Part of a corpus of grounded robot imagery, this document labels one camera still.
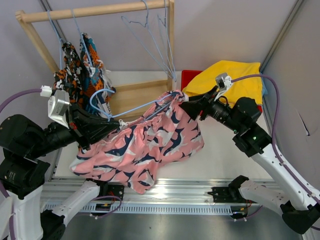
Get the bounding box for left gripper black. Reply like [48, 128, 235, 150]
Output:
[29, 101, 121, 156]

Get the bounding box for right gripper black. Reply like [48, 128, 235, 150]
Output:
[179, 86, 242, 133]

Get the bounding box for blue wire hanger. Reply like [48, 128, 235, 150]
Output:
[46, 9, 66, 70]
[121, 0, 171, 79]
[71, 9, 95, 77]
[89, 87, 174, 120]
[157, 0, 177, 83]

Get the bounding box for teal pirate print shorts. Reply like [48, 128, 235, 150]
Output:
[80, 32, 116, 118]

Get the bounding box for orange black camo shorts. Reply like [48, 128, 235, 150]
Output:
[53, 42, 87, 109]

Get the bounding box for yellow shorts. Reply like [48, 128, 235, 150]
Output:
[182, 60, 263, 107]

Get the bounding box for pink shark print shorts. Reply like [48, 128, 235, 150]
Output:
[69, 90, 204, 194]

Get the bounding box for light blue shorts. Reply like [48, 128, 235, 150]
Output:
[261, 77, 268, 97]

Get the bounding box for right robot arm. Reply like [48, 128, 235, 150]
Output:
[180, 87, 320, 235]

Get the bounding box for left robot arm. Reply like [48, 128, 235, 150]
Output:
[0, 104, 120, 240]

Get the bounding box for red plastic bin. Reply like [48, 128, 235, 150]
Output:
[181, 68, 263, 112]

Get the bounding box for wooden clothes rack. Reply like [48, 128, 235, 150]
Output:
[15, 0, 175, 114]

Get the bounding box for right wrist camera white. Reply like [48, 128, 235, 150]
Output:
[214, 72, 233, 101]

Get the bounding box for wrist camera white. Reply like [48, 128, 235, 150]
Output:
[40, 85, 70, 129]
[214, 72, 233, 101]

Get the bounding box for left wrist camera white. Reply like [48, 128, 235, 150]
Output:
[40, 85, 70, 129]

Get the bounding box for aluminium mounting rail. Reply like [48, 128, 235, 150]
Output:
[41, 178, 232, 205]

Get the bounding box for grey cable duct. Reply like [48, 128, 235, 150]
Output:
[80, 203, 233, 216]

